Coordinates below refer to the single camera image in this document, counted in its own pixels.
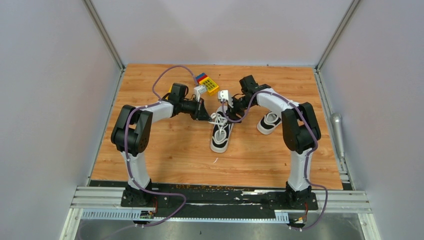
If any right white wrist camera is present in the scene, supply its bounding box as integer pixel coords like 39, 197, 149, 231
217, 89, 232, 105

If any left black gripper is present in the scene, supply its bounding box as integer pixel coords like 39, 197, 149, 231
179, 97, 212, 122

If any black white sneaker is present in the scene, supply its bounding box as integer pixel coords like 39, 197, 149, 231
256, 111, 282, 135

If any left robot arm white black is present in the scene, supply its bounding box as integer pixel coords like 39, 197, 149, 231
110, 83, 211, 207

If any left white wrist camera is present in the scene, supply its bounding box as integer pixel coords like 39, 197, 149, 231
193, 84, 208, 102

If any white shoe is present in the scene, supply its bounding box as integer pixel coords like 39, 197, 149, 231
209, 105, 234, 153

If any white slotted cable duct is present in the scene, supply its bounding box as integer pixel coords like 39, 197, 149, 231
81, 208, 290, 223

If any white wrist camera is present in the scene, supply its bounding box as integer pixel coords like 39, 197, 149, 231
217, 89, 232, 105
193, 84, 208, 102

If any colourful toy block stack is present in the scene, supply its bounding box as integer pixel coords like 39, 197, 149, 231
195, 72, 220, 96

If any aluminium frame rail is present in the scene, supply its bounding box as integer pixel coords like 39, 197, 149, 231
70, 186, 124, 210

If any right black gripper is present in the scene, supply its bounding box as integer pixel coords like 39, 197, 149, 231
226, 96, 255, 124

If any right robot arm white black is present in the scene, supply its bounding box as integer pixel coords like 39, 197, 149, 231
218, 75, 321, 209

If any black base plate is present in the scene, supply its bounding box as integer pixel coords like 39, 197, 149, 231
88, 180, 320, 220

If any grey metal cylinder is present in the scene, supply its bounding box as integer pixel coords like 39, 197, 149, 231
331, 113, 346, 159

